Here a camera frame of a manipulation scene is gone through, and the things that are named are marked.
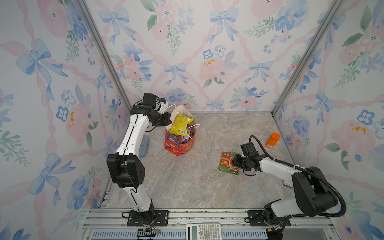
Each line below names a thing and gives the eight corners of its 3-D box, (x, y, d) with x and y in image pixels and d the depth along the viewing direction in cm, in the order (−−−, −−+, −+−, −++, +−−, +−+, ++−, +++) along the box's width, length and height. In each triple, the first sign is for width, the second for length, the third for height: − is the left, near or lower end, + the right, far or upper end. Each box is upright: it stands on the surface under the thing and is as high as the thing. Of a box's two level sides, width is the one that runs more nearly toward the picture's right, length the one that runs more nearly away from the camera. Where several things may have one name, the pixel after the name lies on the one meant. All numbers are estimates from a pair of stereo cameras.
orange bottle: (265, 146, 103) (270, 138, 95) (267, 140, 107) (272, 131, 99) (272, 149, 102) (278, 141, 94) (273, 143, 105) (280, 134, 97)
